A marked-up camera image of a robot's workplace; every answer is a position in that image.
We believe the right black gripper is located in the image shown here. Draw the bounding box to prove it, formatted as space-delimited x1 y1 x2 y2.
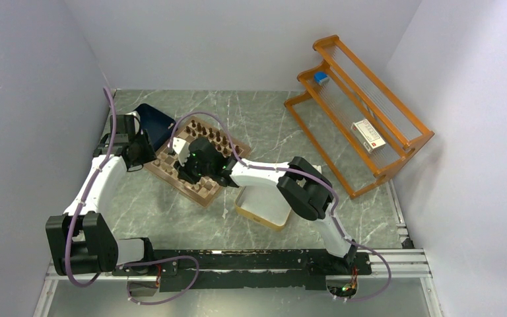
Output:
173 151 213 185

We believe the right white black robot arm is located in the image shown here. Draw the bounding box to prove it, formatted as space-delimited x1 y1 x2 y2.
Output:
168 137 357 273

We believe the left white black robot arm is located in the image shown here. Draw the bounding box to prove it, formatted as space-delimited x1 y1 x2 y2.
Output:
45 111 156 276

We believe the wooden chess board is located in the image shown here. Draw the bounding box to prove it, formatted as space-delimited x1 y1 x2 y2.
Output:
145 116 252 207

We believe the dark blue piece box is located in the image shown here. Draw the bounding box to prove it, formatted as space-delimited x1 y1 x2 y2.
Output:
135 103 176 151

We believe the gold-rimmed metal tin tray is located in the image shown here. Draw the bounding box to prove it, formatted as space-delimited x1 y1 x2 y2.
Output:
234 186 292 231

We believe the blue white small object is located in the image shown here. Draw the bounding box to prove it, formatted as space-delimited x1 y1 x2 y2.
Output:
313 71 329 85

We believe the orange wooden rack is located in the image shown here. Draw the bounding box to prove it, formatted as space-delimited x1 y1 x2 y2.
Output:
284 35 434 197

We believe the red white card box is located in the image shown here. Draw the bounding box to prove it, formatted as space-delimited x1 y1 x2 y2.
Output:
351 119 386 153

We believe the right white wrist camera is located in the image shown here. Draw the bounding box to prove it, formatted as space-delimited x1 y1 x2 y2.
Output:
172 137 191 166

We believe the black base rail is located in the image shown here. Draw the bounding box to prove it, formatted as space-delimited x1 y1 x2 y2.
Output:
112 249 372 292

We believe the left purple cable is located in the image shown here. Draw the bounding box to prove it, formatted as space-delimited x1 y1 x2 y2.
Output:
64 86 201 306

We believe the aluminium frame rail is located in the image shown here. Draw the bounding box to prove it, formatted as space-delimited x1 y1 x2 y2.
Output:
34 249 442 316

